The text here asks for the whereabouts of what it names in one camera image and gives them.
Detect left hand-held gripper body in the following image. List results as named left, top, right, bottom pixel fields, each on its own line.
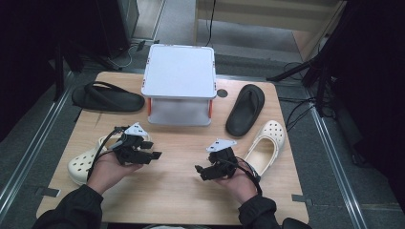
left=112, top=122, right=155, bottom=166

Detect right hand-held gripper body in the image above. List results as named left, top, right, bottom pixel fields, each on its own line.
left=204, top=137, right=239, bottom=181

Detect black flip-flop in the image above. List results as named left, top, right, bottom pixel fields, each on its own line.
left=71, top=80, right=146, bottom=113
left=224, top=83, right=266, bottom=137

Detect cream clog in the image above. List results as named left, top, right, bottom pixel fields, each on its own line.
left=66, top=135, right=151, bottom=187
left=243, top=119, right=286, bottom=178

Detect white shoe rack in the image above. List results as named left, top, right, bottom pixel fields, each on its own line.
left=140, top=43, right=218, bottom=127

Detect person's right hand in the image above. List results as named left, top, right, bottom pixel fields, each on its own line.
left=213, top=170, right=259, bottom=205

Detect person's left hand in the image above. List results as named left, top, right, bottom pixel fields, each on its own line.
left=86, top=152, right=144, bottom=196

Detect grey tape piece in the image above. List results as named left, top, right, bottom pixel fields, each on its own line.
left=291, top=194, right=313, bottom=206
left=34, top=186, right=61, bottom=198

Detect black metal stand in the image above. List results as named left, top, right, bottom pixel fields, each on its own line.
left=52, top=37, right=122, bottom=103

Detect dark cabinet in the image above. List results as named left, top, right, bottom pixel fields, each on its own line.
left=95, top=0, right=141, bottom=60

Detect black tripod stand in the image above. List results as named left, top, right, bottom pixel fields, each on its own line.
left=266, top=0, right=352, bottom=118

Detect dark curtain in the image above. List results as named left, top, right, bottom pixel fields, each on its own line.
left=330, top=0, right=405, bottom=211
left=0, top=0, right=99, bottom=142

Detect beige wooden furniture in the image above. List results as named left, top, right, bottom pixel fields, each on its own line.
left=194, top=0, right=347, bottom=61

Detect left hand-held gripper cable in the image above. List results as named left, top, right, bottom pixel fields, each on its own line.
left=86, top=126, right=128, bottom=182

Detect hand-held gripper cable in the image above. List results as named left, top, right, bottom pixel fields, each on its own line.
left=223, top=156, right=264, bottom=197
left=86, top=126, right=128, bottom=182

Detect right hand-held gripper cable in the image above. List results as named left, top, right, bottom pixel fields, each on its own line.
left=223, top=156, right=264, bottom=197

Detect black floor cables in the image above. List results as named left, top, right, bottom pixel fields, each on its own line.
left=278, top=61, right=323, bottom=133

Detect white floor cable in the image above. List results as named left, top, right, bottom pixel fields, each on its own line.
left=106, top=44, right=135, bottom=70

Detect metal floor rail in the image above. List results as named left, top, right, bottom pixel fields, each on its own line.
left=307, top=89, right=369, bottom=229
left=0, top=71, right=75, bottom=218

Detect black hanging cable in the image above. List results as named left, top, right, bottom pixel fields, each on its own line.
left=204, top=0, right=218, bottom=48

